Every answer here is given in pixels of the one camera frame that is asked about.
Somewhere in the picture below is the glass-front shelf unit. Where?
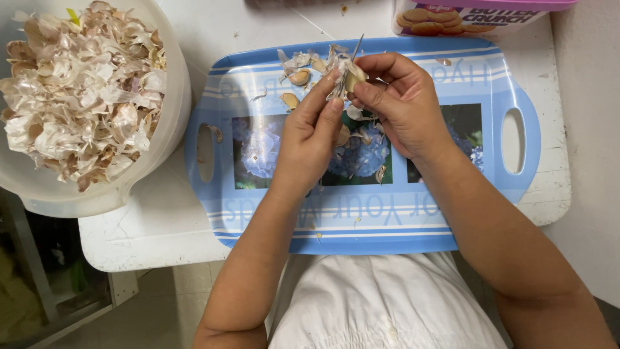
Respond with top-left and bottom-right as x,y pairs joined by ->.
0,188 -> 140,349

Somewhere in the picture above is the garlic skin strip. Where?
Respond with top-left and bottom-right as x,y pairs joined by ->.
326,72 -> 350,101

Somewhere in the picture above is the half-peeled garlic clove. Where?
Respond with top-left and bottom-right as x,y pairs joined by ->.
344,64 -> 368,94

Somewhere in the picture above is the heap of garlic skins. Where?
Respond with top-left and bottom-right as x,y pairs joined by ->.
0,0 -> 168,193

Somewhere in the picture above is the person's right hand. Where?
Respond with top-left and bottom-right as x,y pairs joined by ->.
348,52 -> 459,162

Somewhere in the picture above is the white garlic skin piece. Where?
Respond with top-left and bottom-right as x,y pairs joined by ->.
346,105 -> 375,122

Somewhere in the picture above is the small pile of garlic skins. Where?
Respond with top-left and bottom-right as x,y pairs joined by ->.
277,44 -> 351,80

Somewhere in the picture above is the person's white garment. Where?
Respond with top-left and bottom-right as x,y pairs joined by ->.
268,251 -> 509,349

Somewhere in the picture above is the person's left hand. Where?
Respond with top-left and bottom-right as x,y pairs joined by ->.
271,69 -> 345,195

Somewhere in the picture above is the dark brown object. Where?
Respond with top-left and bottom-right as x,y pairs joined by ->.
244,0 -> 350,11

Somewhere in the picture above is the small thin-bladed knife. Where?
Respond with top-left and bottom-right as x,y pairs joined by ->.
340,33 -> 365,97

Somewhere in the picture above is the clear biscuit-print container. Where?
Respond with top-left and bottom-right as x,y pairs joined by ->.
391,0 -> 550,40

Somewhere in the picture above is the blue flower-print serving tray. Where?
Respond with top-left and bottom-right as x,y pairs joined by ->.
184,37 -> 542,256

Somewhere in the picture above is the large white plastic bowl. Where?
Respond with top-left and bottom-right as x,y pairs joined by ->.
0,0 -> 192,219

